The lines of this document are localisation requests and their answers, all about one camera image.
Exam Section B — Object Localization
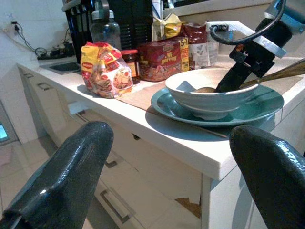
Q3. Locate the black slatted kitchen appliance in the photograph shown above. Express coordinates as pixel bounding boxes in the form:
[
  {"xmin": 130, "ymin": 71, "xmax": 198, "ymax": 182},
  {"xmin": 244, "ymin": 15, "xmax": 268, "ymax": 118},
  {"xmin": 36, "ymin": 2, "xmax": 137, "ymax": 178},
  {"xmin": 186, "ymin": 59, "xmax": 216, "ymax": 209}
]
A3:
[{"xmin": 107, "ymin": 0, "xmax": 153, "ymax": 51}]

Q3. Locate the white ceramic bowl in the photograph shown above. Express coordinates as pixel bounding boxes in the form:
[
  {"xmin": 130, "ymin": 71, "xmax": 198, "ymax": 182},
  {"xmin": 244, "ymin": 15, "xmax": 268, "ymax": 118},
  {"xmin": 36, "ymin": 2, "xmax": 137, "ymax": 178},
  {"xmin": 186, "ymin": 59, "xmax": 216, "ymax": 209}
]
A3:
[{"xmin": 165, "ymin": 68, "xmax": 260, "ymax": 121}]

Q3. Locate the yellow red noodle packet bag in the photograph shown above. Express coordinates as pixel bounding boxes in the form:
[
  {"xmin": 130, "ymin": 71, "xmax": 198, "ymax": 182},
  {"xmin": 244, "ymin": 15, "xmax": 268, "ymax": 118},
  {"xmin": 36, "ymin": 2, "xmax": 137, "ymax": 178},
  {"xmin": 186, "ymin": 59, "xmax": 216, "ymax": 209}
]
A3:
[{"xmin": 80, "ymin": 41, "xmax": 134, "ymax": 99}]

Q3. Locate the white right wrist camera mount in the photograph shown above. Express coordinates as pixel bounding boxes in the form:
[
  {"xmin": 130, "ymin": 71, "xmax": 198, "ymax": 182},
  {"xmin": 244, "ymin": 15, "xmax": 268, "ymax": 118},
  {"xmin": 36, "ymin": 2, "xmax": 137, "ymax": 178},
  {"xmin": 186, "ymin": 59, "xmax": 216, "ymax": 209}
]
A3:
[{"xmin": 206, "ymin": 21, "xmax": 287, "ymax": 58}]

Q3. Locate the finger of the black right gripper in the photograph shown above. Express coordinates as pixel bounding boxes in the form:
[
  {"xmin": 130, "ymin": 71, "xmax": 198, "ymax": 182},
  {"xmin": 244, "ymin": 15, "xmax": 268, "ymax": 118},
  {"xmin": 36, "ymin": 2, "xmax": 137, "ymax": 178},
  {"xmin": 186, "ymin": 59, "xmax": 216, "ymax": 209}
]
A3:
[{"xmin": 215, "ymin": 62, "xmax": 254, "ymax": 94}]

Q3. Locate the long metal drawer handle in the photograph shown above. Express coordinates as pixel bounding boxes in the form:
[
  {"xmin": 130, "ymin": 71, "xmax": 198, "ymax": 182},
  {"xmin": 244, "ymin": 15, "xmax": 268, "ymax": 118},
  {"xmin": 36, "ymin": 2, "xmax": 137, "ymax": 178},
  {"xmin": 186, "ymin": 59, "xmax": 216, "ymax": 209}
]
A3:
[{"xmin": 100, "ymin": 189, "xmax": 131, "ymax": 224}]

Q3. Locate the red instant noodle multipack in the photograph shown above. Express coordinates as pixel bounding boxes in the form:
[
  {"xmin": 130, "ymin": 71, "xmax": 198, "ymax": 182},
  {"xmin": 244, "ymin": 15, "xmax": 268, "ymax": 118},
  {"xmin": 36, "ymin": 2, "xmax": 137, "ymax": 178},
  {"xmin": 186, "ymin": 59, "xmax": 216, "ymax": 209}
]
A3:
[{"xmin": 137, "ymin": 37, "xmax": 190, "ymax": 83}]

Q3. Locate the black wall power cable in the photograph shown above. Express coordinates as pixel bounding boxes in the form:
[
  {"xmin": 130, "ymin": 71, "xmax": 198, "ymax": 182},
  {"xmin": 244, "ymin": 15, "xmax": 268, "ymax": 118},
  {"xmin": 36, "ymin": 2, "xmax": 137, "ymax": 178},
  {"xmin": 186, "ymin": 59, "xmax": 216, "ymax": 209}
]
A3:
[{"xmin": 11, "ymin": 21, "xmax": 48, "ymax": 57}]

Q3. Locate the golden metal spoon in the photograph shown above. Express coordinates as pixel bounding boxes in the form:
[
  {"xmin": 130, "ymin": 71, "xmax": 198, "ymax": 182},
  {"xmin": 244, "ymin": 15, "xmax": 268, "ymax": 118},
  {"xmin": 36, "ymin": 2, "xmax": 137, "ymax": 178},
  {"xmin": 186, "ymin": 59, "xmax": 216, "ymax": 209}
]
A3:
[{"xmin": 194, "ymin": 58, "xmax": 305, "ymax": 94}]

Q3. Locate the teal ceramic plate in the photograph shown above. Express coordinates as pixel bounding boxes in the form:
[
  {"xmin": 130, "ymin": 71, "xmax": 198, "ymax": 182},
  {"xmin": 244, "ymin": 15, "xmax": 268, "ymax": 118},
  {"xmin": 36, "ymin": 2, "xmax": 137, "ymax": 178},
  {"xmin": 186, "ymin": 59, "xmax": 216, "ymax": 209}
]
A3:
[{"xmin": 151, "ymin": 84, "xmax": 285, "ymax": 128}]

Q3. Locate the clear plastic water bottle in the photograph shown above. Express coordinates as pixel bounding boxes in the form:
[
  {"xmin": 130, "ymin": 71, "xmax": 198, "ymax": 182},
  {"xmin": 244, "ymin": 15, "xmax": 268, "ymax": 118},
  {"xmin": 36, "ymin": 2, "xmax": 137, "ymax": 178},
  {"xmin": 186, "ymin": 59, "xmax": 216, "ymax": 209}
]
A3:
[{"xmin": 90, "ymin": 1, "xmax": 122, "ymax": 51}]

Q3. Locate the dark sink basin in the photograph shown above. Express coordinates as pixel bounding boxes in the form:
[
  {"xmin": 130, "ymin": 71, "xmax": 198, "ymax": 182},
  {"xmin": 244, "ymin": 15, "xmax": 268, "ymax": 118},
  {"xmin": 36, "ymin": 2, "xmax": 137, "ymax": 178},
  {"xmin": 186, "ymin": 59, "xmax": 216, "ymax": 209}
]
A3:
[{"xmin": 48, "ymin": 61, "xmax": 82, "ymax": 75}]

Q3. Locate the yellow snack bag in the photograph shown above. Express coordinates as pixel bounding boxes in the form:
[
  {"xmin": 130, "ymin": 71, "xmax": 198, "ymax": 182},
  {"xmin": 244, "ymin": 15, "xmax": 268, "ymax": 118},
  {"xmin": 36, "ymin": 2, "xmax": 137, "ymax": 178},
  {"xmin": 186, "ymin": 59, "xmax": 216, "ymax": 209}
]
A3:
[{"xmin": 152, "ymin": 13, "xmax": 185, "ymax": 42}]

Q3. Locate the dark red food bag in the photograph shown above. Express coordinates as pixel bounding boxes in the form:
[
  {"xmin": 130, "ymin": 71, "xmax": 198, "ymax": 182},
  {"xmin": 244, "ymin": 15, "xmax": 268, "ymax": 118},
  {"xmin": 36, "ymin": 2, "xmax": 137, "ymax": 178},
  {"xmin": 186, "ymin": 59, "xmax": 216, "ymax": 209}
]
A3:
[{"xmin": 181, "ymin": 22, "xmax": 211, "ymax": 70}]

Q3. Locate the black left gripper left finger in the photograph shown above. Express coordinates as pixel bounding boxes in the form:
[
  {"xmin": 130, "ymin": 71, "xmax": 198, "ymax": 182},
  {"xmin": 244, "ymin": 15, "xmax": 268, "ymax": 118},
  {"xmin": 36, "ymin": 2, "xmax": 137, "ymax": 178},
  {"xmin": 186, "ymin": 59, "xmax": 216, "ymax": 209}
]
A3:
[{"xmin": 0, "ymin": 121, "xmax": 114, "ymax": 229}]

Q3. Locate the brown placemat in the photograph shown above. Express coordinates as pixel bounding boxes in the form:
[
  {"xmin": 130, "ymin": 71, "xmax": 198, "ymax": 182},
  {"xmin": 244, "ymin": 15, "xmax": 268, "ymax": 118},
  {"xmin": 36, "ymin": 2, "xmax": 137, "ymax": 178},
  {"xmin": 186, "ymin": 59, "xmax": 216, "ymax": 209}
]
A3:
[{"xmin": 116, "ymin": 75, "xmax": 304, "ymax": 139}]

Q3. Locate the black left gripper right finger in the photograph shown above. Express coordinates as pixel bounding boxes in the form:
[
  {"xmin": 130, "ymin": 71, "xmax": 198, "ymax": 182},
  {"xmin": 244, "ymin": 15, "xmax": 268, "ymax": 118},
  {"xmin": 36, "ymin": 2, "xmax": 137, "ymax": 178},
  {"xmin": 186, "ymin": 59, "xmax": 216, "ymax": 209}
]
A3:
[{"xmin": 229, "ymin": 125, "xmax": 305, "ymax": 229}]

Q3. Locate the black power strip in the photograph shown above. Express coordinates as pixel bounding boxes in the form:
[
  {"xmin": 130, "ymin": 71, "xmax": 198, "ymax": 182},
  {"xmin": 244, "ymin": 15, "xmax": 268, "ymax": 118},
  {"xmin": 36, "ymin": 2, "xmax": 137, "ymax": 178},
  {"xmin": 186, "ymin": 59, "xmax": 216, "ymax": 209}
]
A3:
[{"xmin": 37, "ymin": 42, "xmax": 75, "ymax": 61}]

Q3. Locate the red lidded sauce jar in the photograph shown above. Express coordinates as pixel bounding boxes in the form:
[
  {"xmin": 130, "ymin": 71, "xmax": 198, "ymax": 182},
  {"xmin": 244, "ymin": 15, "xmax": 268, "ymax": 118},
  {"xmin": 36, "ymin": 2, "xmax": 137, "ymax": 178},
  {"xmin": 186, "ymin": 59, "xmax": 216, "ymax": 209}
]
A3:
[{"xmin": 121, "ymin": 49, "xmax": 141, "ymax": 85}]

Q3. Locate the dark blue black rack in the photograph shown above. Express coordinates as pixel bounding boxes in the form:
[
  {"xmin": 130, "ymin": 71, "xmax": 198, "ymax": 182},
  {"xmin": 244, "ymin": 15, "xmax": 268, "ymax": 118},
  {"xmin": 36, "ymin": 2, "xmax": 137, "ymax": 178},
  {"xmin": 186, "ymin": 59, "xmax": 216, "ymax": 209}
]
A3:
[{"xmin": 62, "ymin": 0, "xmax": 95, "ymax": 64}]

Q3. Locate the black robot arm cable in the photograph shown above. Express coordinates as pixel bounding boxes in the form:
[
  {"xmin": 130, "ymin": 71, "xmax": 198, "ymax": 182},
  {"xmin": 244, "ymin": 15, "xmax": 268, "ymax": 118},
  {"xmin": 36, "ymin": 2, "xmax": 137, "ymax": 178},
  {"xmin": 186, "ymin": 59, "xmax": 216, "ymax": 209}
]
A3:
[{"xmin": 209, "ymin": 0, "xmax": 287, "ymax": 46}]

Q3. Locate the white kitchen cabinet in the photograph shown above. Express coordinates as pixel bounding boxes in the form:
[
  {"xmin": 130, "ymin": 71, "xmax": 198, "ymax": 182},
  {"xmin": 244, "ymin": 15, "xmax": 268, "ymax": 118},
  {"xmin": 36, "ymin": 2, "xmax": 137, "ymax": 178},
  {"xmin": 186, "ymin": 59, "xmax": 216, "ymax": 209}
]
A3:
[{"xmin": 17, "ymin": 62, "xmax": 305, "ymax": 229}]

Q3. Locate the small clear plastic bottle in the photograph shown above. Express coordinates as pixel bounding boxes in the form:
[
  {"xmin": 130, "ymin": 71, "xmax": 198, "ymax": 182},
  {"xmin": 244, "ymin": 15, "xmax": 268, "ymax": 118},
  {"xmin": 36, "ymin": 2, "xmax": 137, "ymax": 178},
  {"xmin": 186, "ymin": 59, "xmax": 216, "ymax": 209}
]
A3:
[{"xmin": 206, "ymin": 30, "xmax": 220, "ymax": 65}]

